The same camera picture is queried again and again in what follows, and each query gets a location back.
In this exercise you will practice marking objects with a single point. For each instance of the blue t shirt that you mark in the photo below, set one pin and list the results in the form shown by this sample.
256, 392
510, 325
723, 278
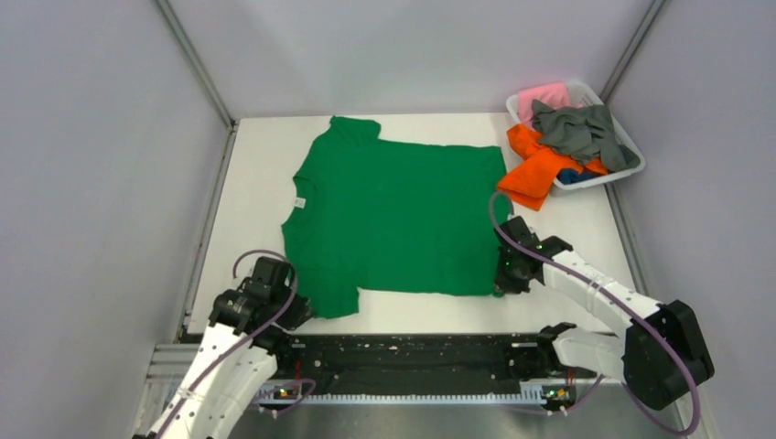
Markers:
569, 176

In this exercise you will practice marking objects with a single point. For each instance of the white slotted cable duct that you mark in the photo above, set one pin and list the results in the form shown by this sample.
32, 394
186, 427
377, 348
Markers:
531, 394

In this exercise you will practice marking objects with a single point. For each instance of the grey t shirt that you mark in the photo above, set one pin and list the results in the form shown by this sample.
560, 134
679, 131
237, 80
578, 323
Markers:
583, 133

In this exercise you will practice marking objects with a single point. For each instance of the pink t shirt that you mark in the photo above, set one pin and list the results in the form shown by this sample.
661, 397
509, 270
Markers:
555, 95

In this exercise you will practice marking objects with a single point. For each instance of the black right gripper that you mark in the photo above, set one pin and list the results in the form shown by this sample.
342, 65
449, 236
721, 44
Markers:
502, 283

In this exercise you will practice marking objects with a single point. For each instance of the orange t shirt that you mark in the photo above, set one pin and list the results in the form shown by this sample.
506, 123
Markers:
529, 183

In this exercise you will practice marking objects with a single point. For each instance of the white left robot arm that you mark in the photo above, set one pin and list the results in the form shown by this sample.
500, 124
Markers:
248, 331

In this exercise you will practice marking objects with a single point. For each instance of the green t shirt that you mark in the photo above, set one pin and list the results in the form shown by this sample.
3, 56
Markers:
381, 215

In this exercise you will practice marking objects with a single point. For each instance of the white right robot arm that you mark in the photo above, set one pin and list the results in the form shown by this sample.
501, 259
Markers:
627, 316

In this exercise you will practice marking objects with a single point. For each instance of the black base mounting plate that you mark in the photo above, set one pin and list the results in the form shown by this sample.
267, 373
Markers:
432, 382

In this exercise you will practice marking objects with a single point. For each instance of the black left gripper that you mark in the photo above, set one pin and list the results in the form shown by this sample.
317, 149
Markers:
286, 288

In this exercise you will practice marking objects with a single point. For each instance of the aluminium frame rail left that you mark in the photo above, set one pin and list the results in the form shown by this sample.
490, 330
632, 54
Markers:
215, 166

